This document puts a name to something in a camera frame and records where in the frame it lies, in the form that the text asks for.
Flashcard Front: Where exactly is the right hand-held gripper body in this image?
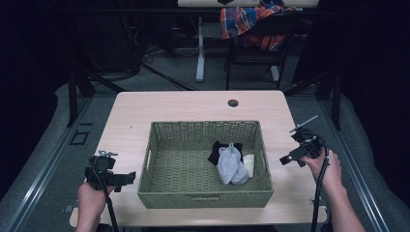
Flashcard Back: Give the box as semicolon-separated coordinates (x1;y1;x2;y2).
288;115;325;168

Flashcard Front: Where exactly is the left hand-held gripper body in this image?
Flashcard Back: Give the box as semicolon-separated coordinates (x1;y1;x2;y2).
84;150;126;191

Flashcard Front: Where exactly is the cream sock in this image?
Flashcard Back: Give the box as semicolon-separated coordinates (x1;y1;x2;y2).
242;153;255;179

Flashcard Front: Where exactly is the grey sock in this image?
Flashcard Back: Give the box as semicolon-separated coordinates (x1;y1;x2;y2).
216;142;249;187

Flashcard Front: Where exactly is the black sock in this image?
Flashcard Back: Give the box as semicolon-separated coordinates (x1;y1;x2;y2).
207;139;244;167

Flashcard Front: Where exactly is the green woven basket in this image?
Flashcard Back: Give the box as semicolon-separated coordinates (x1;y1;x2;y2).
137;120;275;210

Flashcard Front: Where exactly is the person's left hand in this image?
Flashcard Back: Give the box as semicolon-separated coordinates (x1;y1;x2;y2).
77;182;118;220

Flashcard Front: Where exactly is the person's right hand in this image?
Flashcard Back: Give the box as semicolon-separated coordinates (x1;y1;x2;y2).
300;148;343;192

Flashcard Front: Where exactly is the black metal stand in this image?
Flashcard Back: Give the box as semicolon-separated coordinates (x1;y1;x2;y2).
66;18;127;128
283;64;342;131

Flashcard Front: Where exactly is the black chair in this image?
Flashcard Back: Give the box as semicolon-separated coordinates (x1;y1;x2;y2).
223;13;298;91

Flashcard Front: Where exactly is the plaid cloth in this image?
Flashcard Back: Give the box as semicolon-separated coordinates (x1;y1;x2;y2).
220;0;296;52

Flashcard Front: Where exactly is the white desk with metal leg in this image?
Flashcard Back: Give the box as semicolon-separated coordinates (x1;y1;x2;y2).
177;0;320;83

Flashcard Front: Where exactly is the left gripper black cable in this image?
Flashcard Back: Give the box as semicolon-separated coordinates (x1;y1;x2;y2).
90;160;120;232

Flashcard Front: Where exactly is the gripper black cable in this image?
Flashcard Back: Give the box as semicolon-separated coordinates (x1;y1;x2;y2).
299;130;331;232
90;160;120;232

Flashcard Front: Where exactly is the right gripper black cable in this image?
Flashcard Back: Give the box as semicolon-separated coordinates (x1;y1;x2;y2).
299;130;331;232

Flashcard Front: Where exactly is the bundle of floor cables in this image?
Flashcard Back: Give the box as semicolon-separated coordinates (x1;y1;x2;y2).
129;18;201;92

